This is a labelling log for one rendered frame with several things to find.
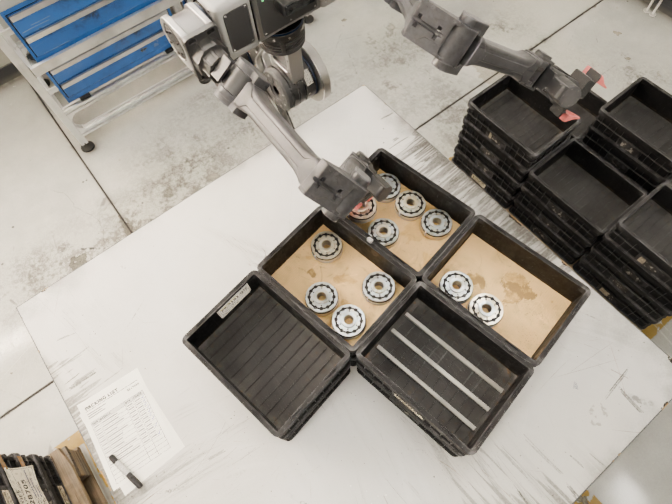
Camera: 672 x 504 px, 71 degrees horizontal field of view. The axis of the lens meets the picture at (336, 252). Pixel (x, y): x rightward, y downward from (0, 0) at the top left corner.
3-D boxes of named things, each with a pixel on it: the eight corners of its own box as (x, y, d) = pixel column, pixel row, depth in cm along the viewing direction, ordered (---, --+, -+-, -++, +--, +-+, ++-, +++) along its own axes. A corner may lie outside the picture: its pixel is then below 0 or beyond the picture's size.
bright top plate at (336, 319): (325, 319, 144) (325, 318, 144) (350, 298, 147) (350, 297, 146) (346, 343, 141) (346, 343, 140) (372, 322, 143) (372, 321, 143)
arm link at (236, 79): (220, 50, 106) (206, 69, 108) (245, 75, 103) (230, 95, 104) (245, 66, 115) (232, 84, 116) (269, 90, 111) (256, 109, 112)
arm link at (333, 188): (341, 168, 84) (306, 210, 87) (377, 189, 95) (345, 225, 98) (233, 50, 106) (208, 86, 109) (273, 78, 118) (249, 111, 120)
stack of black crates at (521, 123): (449, 161, 252) (466, 101, 212) (488, 132, 259) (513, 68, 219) (505, 211, 238) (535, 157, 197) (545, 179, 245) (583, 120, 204)
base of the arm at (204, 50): (226, 61, 118) (212, 20, 107) (243, 80, 115) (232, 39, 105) (196, 78, 116) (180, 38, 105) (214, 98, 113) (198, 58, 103)
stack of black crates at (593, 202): (506, 211, 238) (528, 172, 207) (546, 178, 245) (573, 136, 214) (569, 267, 224) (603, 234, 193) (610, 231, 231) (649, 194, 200)
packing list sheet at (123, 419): (71, 409, 151) (70, 409, 151) (135, 364, 157) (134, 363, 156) (118, 500, 140) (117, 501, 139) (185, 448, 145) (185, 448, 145)
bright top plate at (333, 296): (298, 297, 148) (298, 297, 147) (321, 276, 150) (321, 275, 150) (321, 319, 144) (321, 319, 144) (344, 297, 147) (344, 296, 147)
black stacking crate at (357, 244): (262, 281, 155) (255, 268, 145) (323, 221, 164) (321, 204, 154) (353, 362, 143) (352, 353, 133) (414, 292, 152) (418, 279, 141)
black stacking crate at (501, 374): (354, 363, 143) (353, 354, 133) (415, 293, 152) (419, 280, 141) (462, 458, 131) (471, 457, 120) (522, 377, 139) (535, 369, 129)
